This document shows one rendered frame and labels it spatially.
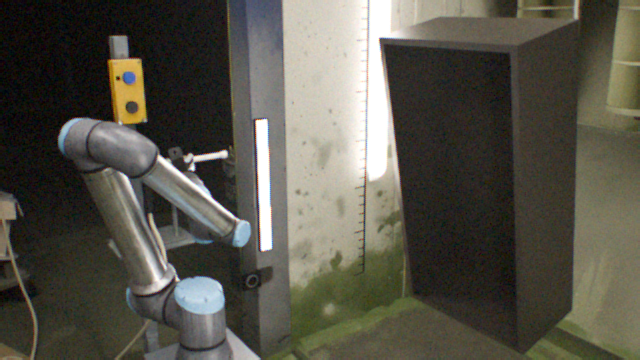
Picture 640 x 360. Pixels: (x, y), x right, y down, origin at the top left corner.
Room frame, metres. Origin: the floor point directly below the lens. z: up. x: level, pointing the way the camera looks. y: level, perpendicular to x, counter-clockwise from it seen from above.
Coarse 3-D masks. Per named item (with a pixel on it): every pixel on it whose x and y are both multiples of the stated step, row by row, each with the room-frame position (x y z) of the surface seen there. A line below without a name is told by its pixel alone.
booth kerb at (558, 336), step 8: (552, 328) 2.56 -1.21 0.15; (560, 328) 2.52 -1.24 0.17; (544, 336) 2.58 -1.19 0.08; (552, 336) 2.55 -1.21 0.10; (560, 336) 2.52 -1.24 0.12; (568, 336) 2.48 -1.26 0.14; (576, 336) 2.45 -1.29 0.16; (560, 344) 2.51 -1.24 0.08; (568, 344) 2.47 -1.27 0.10; (576, 344) 2.44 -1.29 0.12; (584, 344) 2.41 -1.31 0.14; (592, 344) 2.38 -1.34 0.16; (576, 352) 2.44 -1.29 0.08; (584, 352) 2.41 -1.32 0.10; (592, 352) 2.38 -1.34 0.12; (600, 352) 2.34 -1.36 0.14; (608, 352) 2.31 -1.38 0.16; (616, 352) 2.29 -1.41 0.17
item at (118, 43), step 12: (120, 36) 2.35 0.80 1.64; (120, 48) 2.34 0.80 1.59; (132, 180) 2.33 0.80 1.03; (144, 216) 2.36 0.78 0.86; (144, 324) 2.33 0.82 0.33; (156, 324) 2.35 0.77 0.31; (144, 336) 2.35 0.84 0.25; (156, 336) 2.35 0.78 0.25; (144, 348) 2.36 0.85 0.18; (156, 348) 2.35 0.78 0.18
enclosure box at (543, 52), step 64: (384, 64) 2.19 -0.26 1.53; (448, 64) 2.40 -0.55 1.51; (512, 64) 1.74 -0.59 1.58; (576, 64) 1.94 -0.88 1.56; (448, 128) 2.46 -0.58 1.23; (512, 128) 2.19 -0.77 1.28; (576, 128) 1.97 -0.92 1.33; (448, 192) 2.48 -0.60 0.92; (512, 192) 2.23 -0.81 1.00; (448, 256) 2.50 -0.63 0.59; (512, 256) 2.28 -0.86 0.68; (512, 320) 2.07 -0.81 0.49
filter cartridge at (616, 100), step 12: (624, 0) 2.68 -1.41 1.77; (636, 0) 2.62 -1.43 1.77; (624, 12) 2.68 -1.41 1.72; (636, 12) 2.62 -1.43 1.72; (624, 24) 2.66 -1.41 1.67; (636, 24) 2.62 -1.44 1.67; (624, 36) 2.66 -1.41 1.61; (636, 36) 2.60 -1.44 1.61; (624, 48) 2.64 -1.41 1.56; (636, 48) 2.60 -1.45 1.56; (612, 60) 2.76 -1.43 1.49; (624, 60) 2.64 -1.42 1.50; (636, 60) 2.59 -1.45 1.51; (612, 72) 2.72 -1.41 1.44; (624, 72) 2.63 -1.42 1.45; (636, 72) 2.59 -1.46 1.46; (612, 84) 2.69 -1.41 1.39; (624, 84) 2.62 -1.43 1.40; (636, 84) 2.58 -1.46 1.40; (612, 96) 2.68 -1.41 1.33; (624, 96) 2.61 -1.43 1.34; (636, 96) 2.58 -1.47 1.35; (612, 108) 2.67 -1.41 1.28; (624, 108) 2.60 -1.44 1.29; (636, 108) 2.57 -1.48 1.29
